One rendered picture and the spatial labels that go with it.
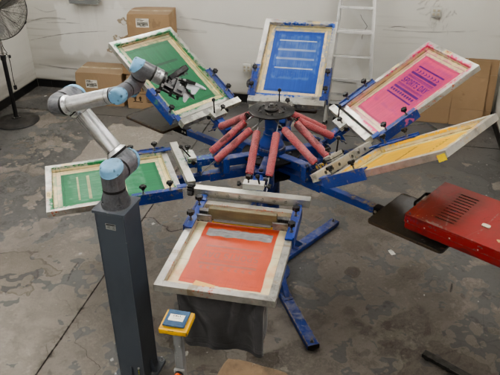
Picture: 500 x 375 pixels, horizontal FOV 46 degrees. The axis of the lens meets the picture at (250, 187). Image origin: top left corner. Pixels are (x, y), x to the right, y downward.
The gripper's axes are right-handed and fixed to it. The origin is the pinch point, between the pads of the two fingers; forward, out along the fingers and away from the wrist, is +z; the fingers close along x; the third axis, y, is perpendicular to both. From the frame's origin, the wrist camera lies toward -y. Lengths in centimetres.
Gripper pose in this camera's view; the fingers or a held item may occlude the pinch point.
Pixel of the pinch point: (201, 93)
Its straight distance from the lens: 287.4
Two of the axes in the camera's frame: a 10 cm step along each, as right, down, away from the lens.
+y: -2.8, 9.1, -3.1
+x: 4.5, -1.6, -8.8
